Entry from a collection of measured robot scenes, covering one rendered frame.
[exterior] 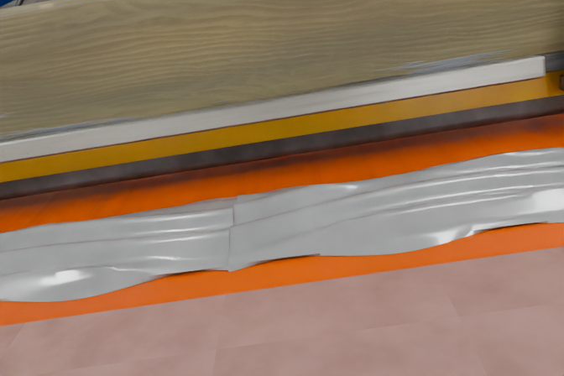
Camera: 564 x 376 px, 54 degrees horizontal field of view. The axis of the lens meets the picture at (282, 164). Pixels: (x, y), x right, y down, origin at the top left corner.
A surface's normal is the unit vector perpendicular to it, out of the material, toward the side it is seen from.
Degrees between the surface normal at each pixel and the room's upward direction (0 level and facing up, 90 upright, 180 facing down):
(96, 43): 50
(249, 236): 6
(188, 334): 32
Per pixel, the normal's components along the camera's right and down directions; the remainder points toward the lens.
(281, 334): -0.16, -0.92
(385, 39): -0.02, 0.23
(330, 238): -0.13, -0.55
